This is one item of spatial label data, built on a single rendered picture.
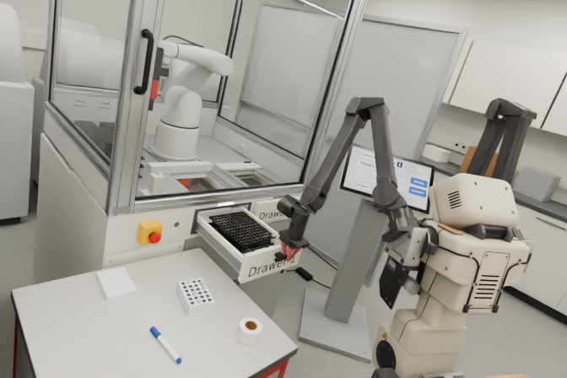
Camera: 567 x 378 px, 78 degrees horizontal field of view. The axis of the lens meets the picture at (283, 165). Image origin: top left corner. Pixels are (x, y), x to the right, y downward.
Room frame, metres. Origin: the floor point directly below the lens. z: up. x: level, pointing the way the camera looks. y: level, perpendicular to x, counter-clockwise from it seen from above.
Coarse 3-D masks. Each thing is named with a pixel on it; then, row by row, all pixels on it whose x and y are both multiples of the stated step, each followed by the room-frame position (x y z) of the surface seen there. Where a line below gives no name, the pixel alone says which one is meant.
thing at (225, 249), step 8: (232, 208) 1.42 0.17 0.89; (240, 208) 1.45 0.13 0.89; (200, 216) 1.29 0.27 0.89; (208, 216) 1.32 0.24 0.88; (200, 224) 1.25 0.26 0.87; (208, 224) 1.23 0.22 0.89; (264, 224) 1.35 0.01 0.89; (200, 232) 1.24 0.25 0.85; (208, 232) 1.21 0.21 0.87; (216, 232) 1.19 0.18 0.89; (272, 232) 1.32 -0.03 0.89; (208, 240) 1.20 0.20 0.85; (216, 240) 1.17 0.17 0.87; (224, 240) 1.14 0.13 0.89; (280, 240) 1.28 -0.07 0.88; (216, 248) 1.16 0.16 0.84; (224, 248) 1.13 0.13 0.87; (232, 248) 1.11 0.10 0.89; (264, 248) 1.26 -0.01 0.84; (224, 256) 1.12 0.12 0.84; (232, 256) 1.10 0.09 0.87; (240, 256) 1.07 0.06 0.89; (232, 264) 1.09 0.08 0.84; (240, 264) 1.06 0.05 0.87
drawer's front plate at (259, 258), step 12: (252, 252) 1.06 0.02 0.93; (264, 252) 1.08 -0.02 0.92; (276, 252) 1.13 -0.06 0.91; (300, 252) 1.24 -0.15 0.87; (252, 264) 1.05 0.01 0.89; (264, 264) 1.10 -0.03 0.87; (276, 264) 1.14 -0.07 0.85; (288, 264) 1.20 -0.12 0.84; (240, 276) 1.03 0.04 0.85; (252, 276) 1.06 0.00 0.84
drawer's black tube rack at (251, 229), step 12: (216, 216) 1.31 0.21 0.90; (228, 216) 1.33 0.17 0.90; (240, 216) 1.36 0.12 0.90; (216, 228) 1.26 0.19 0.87; (228, 228) 1.24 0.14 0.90; (240, 228) 1.26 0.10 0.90; (252, 228) 1.28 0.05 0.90; (264, 228) 1.31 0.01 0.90; (228, 240) 1.20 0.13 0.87; (240, 240) 1.22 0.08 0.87; (264, 240) 1.26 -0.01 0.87; (240, 252) 1.14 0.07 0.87
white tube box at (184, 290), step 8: (184, 280) 0.99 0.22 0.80; (192, 280) 1.01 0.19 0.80; (200, 280) 1.02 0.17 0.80; (176, 288) 0.98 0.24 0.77; (184, 288) 0.97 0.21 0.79; (192, 288) 0.97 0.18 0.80; (200, 288) 0.98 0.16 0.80; (184, 296) 0.92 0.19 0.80; (192, 296) 0.93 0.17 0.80; (200, 296) 0.95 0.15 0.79; (208, 296) 0.96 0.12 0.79; (184, 304) 0.92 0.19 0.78; (192, 304) 0.91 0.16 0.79; (200, 304) 0.91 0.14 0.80; (208, 304) 0.92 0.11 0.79; (192, 312) 0.89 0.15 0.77; (200, 312) 0.91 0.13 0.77
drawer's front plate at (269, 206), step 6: (258, 204) 1.48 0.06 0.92; (264, 204) 1.50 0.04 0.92; (270, 204) 1.53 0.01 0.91; (276, 204) 1.56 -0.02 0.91; (258, 210) 1.48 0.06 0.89; (264, 210) 1.51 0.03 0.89; (270, 210) 1.54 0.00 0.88; (276, 210) 1.57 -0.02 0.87; (258, 216) 1.49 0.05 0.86; (264, 216) 1.52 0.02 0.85; (270, 216) 1.55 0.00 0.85; (276, 216) 1.58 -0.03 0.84; (282, 216) 1.61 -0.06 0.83; (264, 222) 1.53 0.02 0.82
